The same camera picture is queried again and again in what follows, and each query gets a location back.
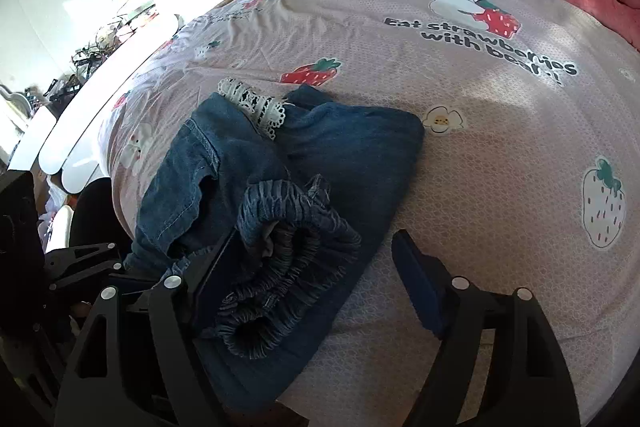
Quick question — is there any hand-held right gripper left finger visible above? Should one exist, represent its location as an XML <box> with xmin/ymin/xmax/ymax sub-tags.
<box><xmin>54</xmin><ymin>229</ymin><xmax>242</xmax><ymax>427</ymax></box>

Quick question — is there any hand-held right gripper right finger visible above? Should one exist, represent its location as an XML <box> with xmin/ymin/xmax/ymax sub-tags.
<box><xmin>391</xmin><ymin>230</ymin><xmax>582</xmax><ymax>427</ymax></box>

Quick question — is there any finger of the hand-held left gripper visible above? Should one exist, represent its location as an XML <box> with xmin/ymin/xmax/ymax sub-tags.
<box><xmin>44</xmin><ymin>243</ymin><xmax>125</xmax><ymax>292</ymax></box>

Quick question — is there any strawberry printed bed sheet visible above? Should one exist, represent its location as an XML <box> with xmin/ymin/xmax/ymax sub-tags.
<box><xmin>96</xmin><ymin>0</ymin><xmax>640</xmax><ymax>427</ymax></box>

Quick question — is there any white bed footboard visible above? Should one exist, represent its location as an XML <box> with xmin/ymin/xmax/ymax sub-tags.
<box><xmin>7</xmin><ymin>12</ymin><xmax>182</xmax><ymax>198</ymax></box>

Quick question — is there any cluttered white desk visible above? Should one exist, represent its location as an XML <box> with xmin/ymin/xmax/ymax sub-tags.
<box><xmin>30</xmin><ymin>0</ymin><xmax>168</xmax><ymax>110</ymax></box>

